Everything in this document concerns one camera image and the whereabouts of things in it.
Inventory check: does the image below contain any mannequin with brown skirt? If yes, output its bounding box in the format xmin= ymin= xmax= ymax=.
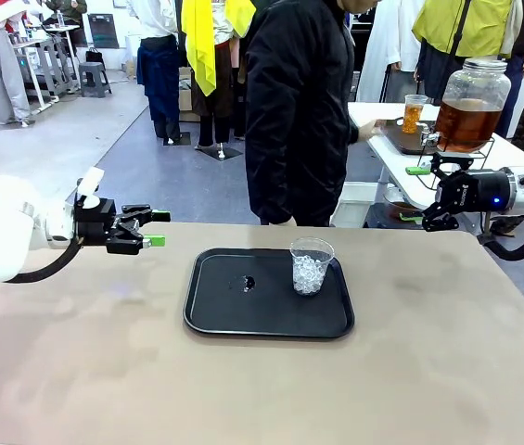
xmin=190 ymin=36 xmax=239 ymax=161

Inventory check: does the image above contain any brown serving tray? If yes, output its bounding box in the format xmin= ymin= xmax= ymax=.
xmin=380 ymin=117 xmax=439 ymax=157

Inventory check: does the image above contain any mannequin with navy garment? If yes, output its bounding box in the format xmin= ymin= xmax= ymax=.
xmin=126 ymin=0 xmax=183 ymax=146

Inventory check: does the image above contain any white side table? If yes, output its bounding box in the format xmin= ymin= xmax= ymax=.
xmin=347 ymin=101 xmax=524 ymax=210

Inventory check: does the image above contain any person in black jacket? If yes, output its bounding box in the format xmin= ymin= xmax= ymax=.
xmin=244 ymin=0 xmax=361 ymax=228

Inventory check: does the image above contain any yellow hanging garment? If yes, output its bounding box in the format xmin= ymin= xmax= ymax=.
xmin=181 ymin=0 xmax=256 ymax=97

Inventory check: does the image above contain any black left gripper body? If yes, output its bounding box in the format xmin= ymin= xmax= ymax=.
xmin=72 ymin=198 xmax=124 ymax=247

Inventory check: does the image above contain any tall clear plastic cup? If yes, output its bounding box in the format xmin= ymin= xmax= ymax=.
xmin=403 ymin=94 xmax=429 ymax=135

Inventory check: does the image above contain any cardboard box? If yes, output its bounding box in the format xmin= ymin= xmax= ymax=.
xmin=177 ymin=67 xmax=196 ymax=124

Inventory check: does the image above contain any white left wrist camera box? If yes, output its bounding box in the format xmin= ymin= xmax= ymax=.
xmin=78 ymin=166 xmax=107 ymax=208

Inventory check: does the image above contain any black wire dispenser stand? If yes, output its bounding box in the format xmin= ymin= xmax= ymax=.
xmin=416 ymin=135 xmax=497 ymax=191

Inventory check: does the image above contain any person in yellow-green jacket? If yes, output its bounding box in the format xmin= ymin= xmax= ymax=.
xmin=412 ymin=0 xmax=524 ymax=107

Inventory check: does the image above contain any white frame desk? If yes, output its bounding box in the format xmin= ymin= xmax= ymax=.
xmin=8 ymin=23 xmax=81 ymax=113

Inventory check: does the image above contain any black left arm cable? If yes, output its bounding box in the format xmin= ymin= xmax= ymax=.
xmin=4 ymin=238 xmax=83 ymax=285

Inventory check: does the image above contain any black plastic serving tray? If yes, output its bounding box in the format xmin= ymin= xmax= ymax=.
xmin=182 ymin=247 xmax=355 ymax=341

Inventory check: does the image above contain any white floor box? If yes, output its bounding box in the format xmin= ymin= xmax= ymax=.
xmin=333 ymin=181 xmax=379 ymax=228

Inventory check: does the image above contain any short clear plastic cup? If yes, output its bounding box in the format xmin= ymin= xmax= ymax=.
xmin=288 ymin=236 xmax=336 ymax=297

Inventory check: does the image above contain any black board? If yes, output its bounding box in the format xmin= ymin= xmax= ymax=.
xmin=87 ymin=12 xmax=121 ymax=50

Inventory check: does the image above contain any glass tea dispenser jar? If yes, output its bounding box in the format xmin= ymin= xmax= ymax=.
xmin=418 ymin=57 xmax=512 ymax=154

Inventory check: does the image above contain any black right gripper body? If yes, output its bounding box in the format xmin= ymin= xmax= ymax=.
xmin=436 ymin=168 xmax=515 ymax=216

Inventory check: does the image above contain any metal drip basin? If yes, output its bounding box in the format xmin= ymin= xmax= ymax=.
xmin=381 ymin=184 xmax=424 ymax=224

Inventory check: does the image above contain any grey plastic stool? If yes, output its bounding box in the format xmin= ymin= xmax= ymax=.
xmin=78 ymin=61 xmax=113 ymax=98

